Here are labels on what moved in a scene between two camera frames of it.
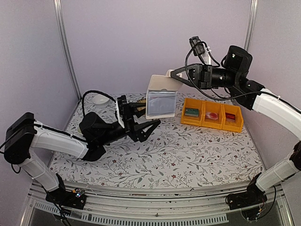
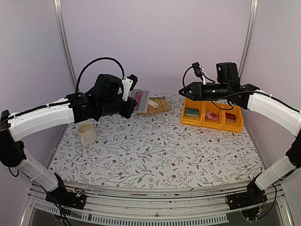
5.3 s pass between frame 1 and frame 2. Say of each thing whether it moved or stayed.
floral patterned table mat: stayed
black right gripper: moved
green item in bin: stayed
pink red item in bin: stayed
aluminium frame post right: stayed
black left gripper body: moved
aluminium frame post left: stayed
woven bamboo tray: moved
